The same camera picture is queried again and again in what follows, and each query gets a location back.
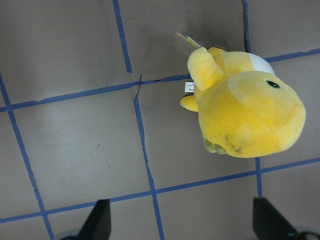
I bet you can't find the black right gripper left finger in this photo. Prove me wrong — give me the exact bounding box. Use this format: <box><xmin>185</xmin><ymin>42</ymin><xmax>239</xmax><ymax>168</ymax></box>
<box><xmin>77</xmin><ymin>199</ymin><xmax>111</xmax><ymax>240</ymax></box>

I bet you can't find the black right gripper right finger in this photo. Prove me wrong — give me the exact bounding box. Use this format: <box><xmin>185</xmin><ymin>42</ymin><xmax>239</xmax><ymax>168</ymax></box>
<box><xmin>252</xmin><ymin>197</ymin><xmax>304</xmax><ymax>240</ymax></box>

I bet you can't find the yellow dinosaur plush toy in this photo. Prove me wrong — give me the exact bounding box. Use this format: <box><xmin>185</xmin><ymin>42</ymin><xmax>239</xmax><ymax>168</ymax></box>
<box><xmin>180</xmin><ymin>36</ymin><xmax>306</xmax><ymax>158</ymax></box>

